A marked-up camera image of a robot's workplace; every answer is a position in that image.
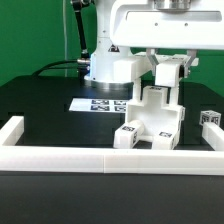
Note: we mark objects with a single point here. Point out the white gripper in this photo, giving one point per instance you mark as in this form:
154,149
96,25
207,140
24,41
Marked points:
142,24

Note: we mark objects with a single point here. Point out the white chair back piece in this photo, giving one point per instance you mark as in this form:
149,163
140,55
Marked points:
169,71

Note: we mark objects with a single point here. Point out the white chair seat piece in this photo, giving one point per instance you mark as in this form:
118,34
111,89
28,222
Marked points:
159,112

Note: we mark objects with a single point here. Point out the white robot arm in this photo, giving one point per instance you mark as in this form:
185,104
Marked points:
106,53

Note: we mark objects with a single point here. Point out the white marker sheet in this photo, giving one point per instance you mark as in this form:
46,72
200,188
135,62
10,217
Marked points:
98,105

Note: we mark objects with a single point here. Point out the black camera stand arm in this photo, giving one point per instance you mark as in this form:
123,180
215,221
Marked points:
78,5

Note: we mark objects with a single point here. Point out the white U-shaped fence frame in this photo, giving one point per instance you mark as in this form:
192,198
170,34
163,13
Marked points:
98,160

